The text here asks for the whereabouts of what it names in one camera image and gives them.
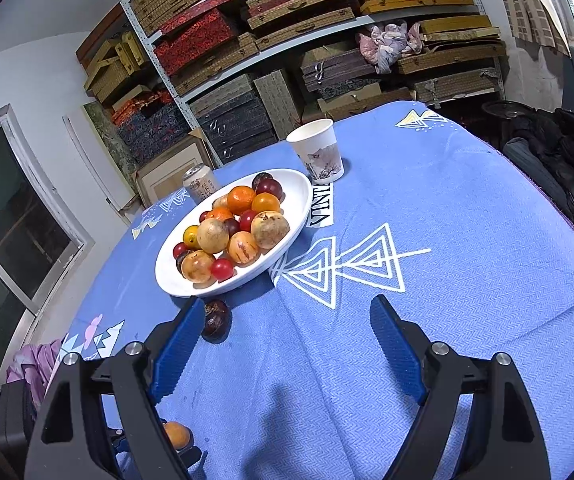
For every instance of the tan round fruit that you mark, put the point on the tan round fruit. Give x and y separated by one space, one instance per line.
218 202
212 235

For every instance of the grey upright woven box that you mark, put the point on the grey upright woven box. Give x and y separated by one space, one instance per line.
277 100

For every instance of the black jacket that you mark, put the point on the black jacket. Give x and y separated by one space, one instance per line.
567 160

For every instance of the purple cloth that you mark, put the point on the purple cloth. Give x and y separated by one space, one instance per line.
32 365

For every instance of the crumpled pink cloth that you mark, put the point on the crumpled pink cloth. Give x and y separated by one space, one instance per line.
387 42

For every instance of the checkered curtain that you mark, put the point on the checkered curtain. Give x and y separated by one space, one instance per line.
532 5

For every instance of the stack of dark grey boxes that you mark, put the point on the stack of dark grey boxes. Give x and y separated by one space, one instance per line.
237 120

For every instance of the red patterned box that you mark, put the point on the red patterned box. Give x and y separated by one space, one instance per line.
192 40

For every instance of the green marbled panel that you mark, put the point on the green marbled panel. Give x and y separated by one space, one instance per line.
107 135

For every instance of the stack of brown flat boxes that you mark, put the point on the stack of brown flat boxes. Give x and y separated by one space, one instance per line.
442 60

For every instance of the dark purple plum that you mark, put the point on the dark purple plum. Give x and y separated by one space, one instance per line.
231 226
272 189

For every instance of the white board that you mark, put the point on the white board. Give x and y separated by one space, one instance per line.
92 155

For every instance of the dark wrinkled passion fruit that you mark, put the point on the dark wrinkled passion fruit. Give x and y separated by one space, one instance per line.
217 317

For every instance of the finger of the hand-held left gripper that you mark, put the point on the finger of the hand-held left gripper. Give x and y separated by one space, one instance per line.
118 442
189 456

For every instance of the dark round object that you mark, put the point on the dark round object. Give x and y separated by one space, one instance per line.
499 109

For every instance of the yellow-orange cherry tomato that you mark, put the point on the yellow-orange cherry tomato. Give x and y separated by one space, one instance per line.
190 236

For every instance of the small orange-tan fruit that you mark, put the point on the small orange-tan fruit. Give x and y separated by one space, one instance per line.
176 435

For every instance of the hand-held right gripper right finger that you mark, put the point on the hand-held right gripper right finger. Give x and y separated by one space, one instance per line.
394 345

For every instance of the orange cherry tomato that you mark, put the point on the orange cherry tomato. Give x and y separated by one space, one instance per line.
265 203

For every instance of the metal shelf rack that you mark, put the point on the metal shelf rack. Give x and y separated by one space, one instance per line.
267 52

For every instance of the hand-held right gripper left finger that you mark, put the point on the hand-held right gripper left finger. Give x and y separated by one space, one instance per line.
179 347

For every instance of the peach striped fruit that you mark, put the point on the peach striped fruit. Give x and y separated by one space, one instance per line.
243 248

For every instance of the white oval plate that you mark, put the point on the white oval plate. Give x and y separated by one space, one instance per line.
289 195

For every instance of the drink can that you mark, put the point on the drink can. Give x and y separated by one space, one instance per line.
199 185

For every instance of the orange spotted round fruit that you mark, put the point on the orange spotted round fruit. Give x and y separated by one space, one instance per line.
197 266

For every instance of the white framed window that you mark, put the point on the white framed window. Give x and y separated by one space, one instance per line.
7 220

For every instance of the red cherry tomato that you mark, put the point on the red cherry tomato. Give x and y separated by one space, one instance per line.
247 220
203 216
180 250
222 269

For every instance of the cardboard box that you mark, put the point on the cardboard box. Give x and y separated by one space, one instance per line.
167 175

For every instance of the stack of blue patterned boxes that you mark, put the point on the stack of blue patterned boxes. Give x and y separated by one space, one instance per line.
152 130

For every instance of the stack of tan woven boxes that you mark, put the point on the stack of tan woven boxes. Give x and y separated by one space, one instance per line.
292 15

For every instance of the blue printed tablecloth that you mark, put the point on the blue printed tablecloth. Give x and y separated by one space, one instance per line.
417 260

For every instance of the stack of small woven boxes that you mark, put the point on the stack of small woven boxes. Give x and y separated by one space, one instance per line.
112 75

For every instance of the dark brown water chestnut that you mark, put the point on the dark brown water chestnut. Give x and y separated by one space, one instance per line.
182 262
261 178

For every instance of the printed paper cup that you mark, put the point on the printed paper cup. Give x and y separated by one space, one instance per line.
317 155

